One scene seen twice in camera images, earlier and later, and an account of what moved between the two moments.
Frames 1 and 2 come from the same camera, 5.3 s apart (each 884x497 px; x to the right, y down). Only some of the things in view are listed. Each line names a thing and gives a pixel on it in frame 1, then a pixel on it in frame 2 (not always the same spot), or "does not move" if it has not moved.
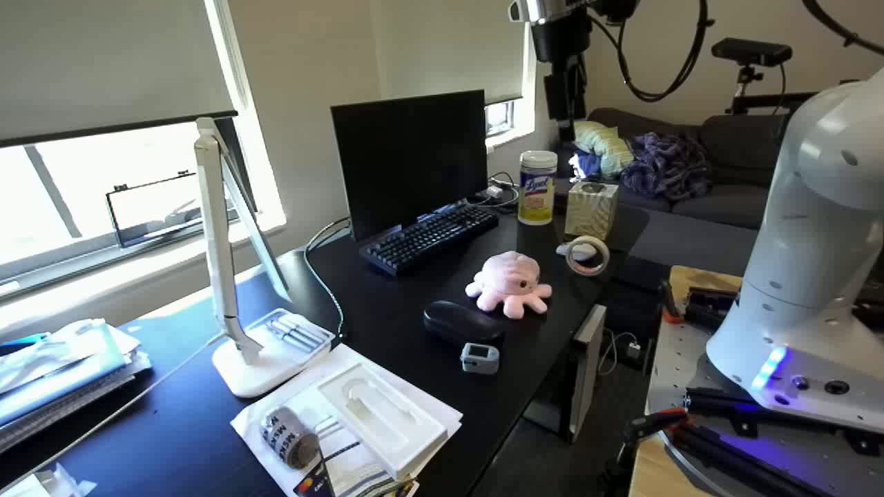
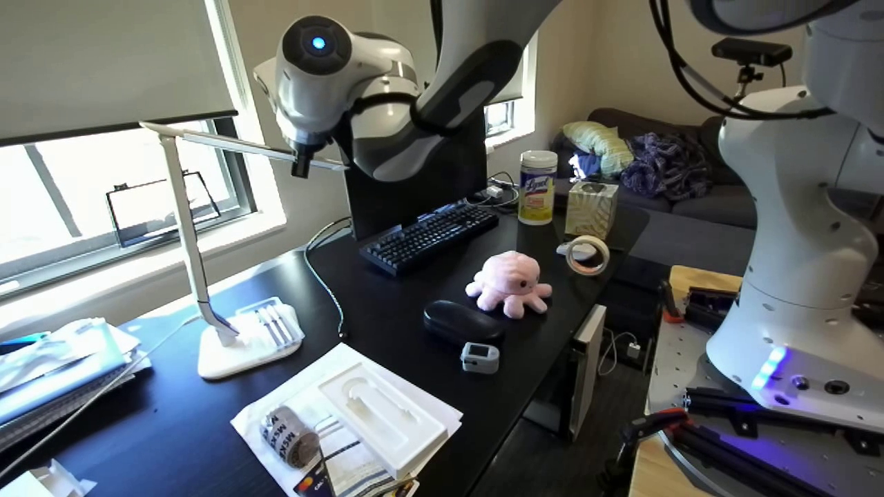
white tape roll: (589, 256) does not move
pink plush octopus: (511, 283) does not move
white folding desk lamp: (273, 343) → (251, 336)
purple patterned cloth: (663, 163) does not move
